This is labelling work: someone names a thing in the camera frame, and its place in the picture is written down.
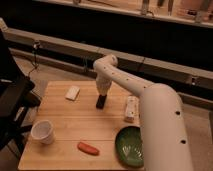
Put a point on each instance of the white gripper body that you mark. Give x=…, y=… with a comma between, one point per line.
x=103, y=85

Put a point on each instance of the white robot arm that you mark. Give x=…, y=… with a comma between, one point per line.
x=163, y=131

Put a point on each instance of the green ceramic plate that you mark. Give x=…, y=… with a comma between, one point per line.
x=128, y=147

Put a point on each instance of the white rectangular block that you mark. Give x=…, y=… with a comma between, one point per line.
x=72, y=93

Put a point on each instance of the orange carrot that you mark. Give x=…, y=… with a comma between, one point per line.
x=88, y=149

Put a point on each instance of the black office chair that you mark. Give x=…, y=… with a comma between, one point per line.
x=15, y=98

